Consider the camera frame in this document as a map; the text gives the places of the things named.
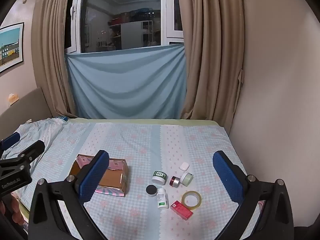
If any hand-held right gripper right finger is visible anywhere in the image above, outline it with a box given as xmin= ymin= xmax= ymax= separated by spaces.
xmin=212 ymin=151 xmax=294 ymax=240

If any pale green jar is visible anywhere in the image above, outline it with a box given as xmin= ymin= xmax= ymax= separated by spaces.
xmin=180 ymin=172 xmax=194 ymax=187

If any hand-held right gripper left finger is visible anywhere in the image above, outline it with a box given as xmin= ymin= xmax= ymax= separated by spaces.
xmin=27 ymin=150 xmax=110 ymax=240

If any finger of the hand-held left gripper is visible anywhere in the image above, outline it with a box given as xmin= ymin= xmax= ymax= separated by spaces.
xmin=16 ymin=140 xmax=45 ymax=162
xmin=0 ymin=132 xmax=21 ymax=153

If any beige headboard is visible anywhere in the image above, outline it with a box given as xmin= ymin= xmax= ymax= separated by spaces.
xmin=0 ymin=87 xmax=54 ymax=133

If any white jar with green label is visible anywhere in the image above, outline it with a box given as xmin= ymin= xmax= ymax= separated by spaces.
xmin=152 ymin=170 xmax=167 ymax=185

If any checked floral bedsheet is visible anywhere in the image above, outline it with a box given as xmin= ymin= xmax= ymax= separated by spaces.
xmin=15 ymin=119 xmax=265 ymax=240

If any brown cardboard box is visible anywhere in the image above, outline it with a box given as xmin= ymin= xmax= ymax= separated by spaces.
xmin=69 ymin=154 xmax=130 ymax=197

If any framed wall poster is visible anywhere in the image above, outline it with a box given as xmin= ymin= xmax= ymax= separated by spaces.
xmin=0 ymin=22 xmax=25 ymax=73

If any beige curtain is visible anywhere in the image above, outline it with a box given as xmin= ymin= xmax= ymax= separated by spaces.
xmin=31 ymin=0 xmax=85 ymax=119
xmin=176 ymin=0 xmax=244 ymax=128

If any clear tape roll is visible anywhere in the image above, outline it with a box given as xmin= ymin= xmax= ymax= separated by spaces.
xmin=181 ymin=190 xmax=202 ymax=210

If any light blue hanging cloth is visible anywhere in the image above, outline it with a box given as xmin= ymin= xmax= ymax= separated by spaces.
xmin=64 ymin=42 xmax=188 ymax=120

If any crumpled light blue quilt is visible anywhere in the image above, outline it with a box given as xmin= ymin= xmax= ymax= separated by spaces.
xmin=0 ymin=117 xmax=75 ymax=180

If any window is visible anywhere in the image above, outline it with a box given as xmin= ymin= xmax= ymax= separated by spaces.
xmin=64 ymin=0 xmax=185 ymax=54

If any person's left hand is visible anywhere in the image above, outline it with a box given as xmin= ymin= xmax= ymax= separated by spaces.
xmin=0 ymin=196 xmax=25 ymax=227

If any white pill bottle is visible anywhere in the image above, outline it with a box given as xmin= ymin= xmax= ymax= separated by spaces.
xmin=157 ymin=188 xmax=169 ymax=209

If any small red box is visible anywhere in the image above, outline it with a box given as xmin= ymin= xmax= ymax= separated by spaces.
xmin=170 ymin=200 xmax=194 ymax=221

